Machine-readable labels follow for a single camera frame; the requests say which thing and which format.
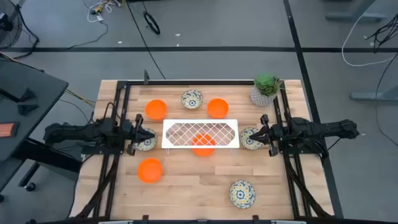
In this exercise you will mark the black aluminium table frame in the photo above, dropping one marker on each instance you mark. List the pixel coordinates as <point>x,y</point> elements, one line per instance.
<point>171,82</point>

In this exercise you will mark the orange plastic bowl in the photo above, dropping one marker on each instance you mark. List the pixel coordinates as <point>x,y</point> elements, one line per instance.
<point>155,109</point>
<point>150,170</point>
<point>203,152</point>
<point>217,108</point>

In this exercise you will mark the grey desk foot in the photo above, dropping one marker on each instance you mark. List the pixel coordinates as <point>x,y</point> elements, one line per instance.
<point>373,96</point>

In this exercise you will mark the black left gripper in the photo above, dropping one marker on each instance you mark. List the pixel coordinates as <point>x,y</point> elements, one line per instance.
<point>133,137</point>

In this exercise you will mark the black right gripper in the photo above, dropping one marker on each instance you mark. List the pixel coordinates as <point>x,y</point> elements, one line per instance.
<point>273,135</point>

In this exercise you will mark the black wedge stand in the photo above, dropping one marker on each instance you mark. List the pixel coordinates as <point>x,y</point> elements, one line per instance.
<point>27,95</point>
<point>27,109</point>

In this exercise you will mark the orange flat item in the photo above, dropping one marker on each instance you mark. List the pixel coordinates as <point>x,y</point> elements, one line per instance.
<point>7,130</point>

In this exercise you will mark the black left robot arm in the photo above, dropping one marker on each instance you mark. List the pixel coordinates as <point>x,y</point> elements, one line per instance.
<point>77,132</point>

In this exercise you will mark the black floor fan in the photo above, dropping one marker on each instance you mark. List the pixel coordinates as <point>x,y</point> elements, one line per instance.
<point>5,24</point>

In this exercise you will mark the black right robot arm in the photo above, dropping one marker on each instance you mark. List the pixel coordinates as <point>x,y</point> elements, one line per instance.
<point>311,129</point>

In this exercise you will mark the succulent in white patterned pot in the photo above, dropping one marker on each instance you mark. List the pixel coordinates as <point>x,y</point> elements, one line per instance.
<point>261,98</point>

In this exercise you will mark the grey desk leg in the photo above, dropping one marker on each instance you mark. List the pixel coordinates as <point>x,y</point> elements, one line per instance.
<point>351,17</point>

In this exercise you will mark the yellow patterned ceramic bowl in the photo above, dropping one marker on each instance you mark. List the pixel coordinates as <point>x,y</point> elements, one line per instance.
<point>192,99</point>
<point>245,143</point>
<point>242,194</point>
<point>149,145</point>

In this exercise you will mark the black desk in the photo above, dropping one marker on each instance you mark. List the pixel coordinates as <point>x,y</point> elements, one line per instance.
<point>31,87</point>

